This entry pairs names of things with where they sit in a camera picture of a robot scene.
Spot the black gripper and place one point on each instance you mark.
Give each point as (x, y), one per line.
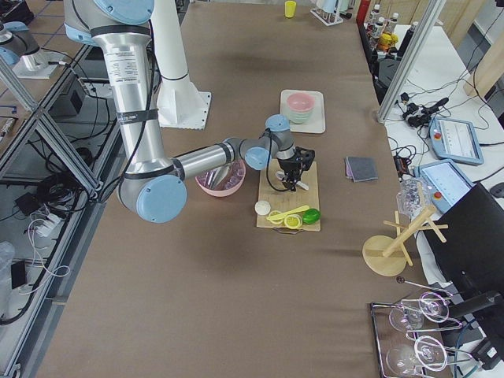
(287, 164)

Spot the white ceramic spoon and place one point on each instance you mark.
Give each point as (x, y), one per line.
(280, 176)

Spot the small pink bowl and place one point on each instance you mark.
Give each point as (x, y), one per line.
(300, 102)

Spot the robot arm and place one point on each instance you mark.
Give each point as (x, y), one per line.
(147, 69)

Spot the large pink ice bowl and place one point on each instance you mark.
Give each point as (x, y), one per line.
(231, 185)

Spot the green bowl stack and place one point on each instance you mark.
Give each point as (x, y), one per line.
(298, 117)

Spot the bamboo cutting board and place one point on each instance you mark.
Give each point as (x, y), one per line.
(284, 201)

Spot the yellow plastic knife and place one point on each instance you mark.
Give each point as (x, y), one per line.
(299, 209)

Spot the lemon slice lower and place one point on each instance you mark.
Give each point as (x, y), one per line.
(276, 217)

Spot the green lime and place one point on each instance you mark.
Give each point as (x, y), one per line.
(311, 216)

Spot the grey folded cloth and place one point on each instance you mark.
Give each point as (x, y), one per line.
(360, 169)

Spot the cream serving tray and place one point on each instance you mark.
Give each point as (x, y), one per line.
(316, 124)

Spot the metal ice scoop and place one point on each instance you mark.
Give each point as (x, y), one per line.
(215, 177)

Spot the wooden mug tree stand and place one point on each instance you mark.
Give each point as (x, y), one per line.
(388, 256)

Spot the blue teach pendant near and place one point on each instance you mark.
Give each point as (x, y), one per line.
(446, 183)

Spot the blue teach pendant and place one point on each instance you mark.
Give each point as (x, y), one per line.
(446, 183)
(456, 140)

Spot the blue teach pendant far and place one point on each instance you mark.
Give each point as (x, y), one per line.
(456, 140)

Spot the yellow plastic cup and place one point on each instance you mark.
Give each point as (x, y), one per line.
(290, 7)

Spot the wine glass far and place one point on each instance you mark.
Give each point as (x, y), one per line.
(410, 314)

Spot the wine glass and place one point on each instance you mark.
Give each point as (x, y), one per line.
(410, 314)
(426, 354)

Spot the black monitor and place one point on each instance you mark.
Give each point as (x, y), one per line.
(472, 256)

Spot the wine glass near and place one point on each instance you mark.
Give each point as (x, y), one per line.
(426, 354)

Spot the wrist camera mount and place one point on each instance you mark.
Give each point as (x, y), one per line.
(304, 158)

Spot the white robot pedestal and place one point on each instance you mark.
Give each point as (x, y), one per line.
(180, 103)

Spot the white wire cup rack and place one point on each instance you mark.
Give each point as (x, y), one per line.
(331, 12)

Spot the aluminium frame post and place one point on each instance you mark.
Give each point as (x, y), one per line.
(428, 20)

